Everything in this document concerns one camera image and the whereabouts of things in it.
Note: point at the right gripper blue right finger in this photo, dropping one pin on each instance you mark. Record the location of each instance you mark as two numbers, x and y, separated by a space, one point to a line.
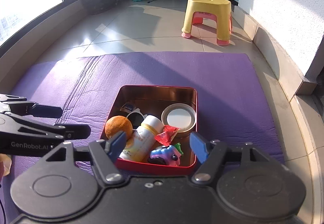
200 146

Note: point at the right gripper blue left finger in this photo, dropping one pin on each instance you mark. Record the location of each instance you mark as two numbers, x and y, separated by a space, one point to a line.
115 145

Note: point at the green small object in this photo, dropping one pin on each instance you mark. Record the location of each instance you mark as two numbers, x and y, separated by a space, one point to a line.
178 147

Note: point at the orange fruit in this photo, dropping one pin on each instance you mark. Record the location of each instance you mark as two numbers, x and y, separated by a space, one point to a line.
117 124

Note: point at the white yellow bottle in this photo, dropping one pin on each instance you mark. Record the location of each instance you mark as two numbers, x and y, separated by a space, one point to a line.
142 139

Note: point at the round metal tin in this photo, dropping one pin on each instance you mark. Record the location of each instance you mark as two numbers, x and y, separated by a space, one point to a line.
182 116

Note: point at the red snack packet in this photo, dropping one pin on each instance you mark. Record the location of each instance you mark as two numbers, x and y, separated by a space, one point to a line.
168 134

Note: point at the white sunglasses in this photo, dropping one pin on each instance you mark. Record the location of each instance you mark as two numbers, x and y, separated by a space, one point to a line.
136 118

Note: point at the small blue cream tin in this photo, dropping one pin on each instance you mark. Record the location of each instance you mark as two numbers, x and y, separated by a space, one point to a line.
128 107

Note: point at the person hand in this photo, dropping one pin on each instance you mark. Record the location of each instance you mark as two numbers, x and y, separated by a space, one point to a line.
5 165

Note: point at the purple floor mat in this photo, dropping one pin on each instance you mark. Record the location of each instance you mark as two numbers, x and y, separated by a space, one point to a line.
241 181

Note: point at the red metal tin box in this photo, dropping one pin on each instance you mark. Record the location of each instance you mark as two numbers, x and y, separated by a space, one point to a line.
152 100

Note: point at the yellow plastic stool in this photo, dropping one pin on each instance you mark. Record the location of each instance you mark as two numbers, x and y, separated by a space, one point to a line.
217 10

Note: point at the dark woven plant basket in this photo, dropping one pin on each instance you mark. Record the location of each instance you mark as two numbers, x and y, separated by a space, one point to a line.
94 7

